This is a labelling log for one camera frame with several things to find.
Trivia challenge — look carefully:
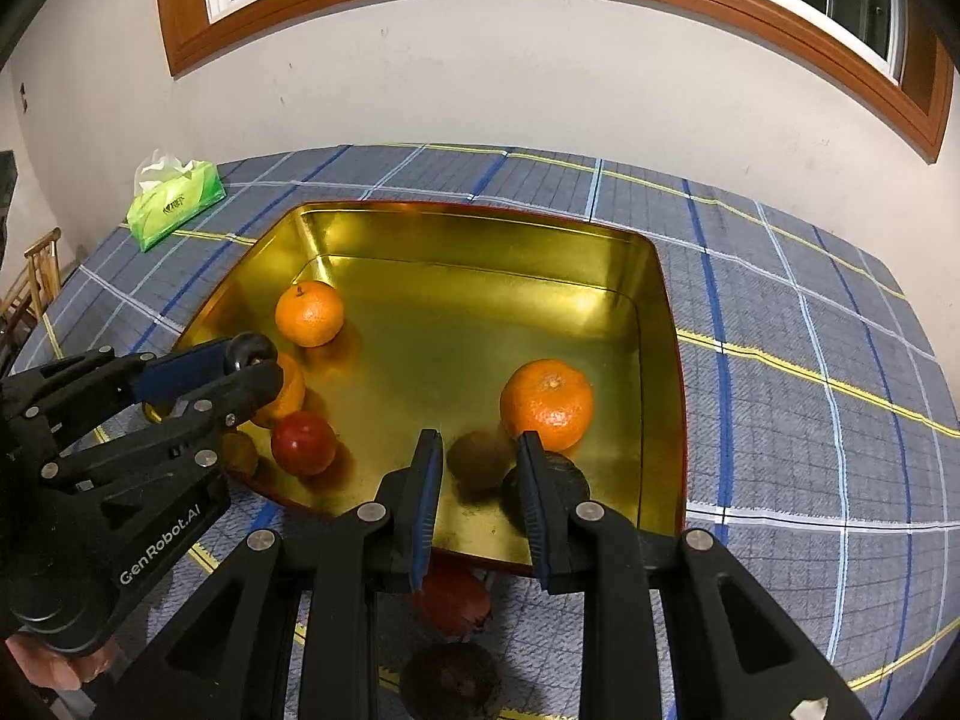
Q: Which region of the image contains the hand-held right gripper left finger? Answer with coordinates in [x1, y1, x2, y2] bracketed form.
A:
[90, 429, 445, 720]

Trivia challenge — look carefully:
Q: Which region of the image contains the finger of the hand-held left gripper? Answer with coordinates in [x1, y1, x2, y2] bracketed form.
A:
[15, 336, 236, 434]
[41, 358, 284, 494]

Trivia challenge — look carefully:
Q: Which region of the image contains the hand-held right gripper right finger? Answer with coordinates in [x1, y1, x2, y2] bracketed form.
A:
[516, 431, 875, 720]

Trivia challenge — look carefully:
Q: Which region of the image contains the brown round fruit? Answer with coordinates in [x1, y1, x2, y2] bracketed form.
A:
[447, 431, 517, 496]
[501, 451, 591, 537]
[217, 431, 260, 477]

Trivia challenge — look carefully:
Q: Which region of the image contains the black round fruit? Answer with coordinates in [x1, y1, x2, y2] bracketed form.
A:
[227, 330, 278, 376]

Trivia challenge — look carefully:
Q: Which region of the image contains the small dark orange mandarin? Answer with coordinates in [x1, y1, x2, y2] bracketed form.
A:
[251, 355, 307, 428]

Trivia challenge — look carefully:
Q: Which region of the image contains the large orange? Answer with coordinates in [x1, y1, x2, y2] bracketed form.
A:
[499, 358, 595, 452]

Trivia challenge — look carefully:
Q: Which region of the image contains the red tomato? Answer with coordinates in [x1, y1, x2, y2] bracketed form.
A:
[271, 411, 338, 477]

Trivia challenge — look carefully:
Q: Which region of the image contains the red metal tin box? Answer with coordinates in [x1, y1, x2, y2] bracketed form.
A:
[142, 200, 688, 578]

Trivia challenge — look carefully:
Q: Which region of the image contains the person's left hand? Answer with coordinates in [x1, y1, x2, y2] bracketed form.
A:
[4, 634, 113, 691]

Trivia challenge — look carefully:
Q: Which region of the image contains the small red fruit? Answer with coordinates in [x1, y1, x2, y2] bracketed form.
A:
[409, 555, 494, 638]

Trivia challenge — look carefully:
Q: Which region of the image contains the small orange with stem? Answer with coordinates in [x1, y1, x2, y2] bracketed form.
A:
[274, 280, 346, 348]

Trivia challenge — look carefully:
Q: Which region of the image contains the green tissue pack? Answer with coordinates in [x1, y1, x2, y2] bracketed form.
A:
[125, 150, 226, 254]

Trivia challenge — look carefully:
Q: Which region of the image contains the dark wrinkled fruit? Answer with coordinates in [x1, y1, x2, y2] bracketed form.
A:
[399, 641, 502, 720]

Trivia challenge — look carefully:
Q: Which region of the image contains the wooden chair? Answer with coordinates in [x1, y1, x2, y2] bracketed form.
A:
[0, 227, 62, 346]

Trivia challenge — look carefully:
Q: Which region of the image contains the blue plaid tablecloth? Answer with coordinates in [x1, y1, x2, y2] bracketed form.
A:
[15, 142, 960, 720]

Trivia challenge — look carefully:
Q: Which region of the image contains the wooden window frame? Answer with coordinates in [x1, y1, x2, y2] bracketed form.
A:
[154, 0, 955, 164]

